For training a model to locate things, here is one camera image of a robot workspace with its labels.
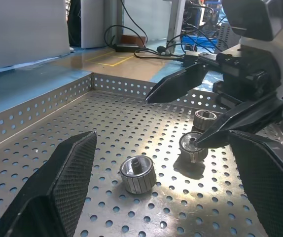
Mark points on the blue plastic table cover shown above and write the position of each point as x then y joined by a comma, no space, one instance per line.
33,89

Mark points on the grey metal post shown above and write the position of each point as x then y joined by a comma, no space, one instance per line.
176,22

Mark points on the brown wooden block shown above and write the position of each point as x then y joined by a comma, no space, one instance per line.
133,39

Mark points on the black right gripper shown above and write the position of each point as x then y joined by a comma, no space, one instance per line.
250,69

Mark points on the perforated grey metal panel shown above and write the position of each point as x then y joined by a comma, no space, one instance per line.
224,37

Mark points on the perforated metal tray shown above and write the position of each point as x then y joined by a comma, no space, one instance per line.
107,123

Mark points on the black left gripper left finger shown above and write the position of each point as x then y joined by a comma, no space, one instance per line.
57,192

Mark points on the black power adapter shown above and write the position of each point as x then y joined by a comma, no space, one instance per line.
125,47

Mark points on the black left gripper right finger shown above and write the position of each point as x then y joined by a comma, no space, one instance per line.
274,187

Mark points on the metal nut on metal tray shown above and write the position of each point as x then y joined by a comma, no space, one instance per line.
204,122

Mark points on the white post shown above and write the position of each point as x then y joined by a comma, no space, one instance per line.
92,22

